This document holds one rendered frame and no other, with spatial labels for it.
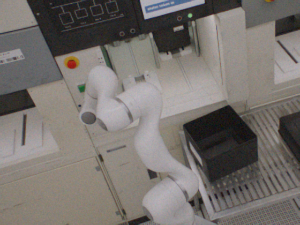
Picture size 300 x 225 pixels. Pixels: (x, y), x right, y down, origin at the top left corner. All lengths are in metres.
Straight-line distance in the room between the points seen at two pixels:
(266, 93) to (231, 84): 0.28
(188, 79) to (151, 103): 1.11
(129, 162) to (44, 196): 0.51
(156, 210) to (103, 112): 0.41
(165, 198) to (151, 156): 0.17
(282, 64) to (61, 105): 1.25
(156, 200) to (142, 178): 1.05
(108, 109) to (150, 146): 0.20
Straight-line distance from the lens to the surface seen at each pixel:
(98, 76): 1.37
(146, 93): 1.32
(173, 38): 2.54
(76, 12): 1.80
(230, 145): 2.13
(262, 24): 2.06
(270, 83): 2.29
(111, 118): 1.27
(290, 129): 2.07
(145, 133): 1.36
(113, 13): 1.81
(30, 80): 1.96
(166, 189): 1.48
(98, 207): 2.64
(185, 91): 2.33
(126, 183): 2.52
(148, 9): 1.83
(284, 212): 2.80
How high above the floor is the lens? 2.35
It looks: 41 degrees down
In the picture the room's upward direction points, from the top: 12 degrees counter-clockwise
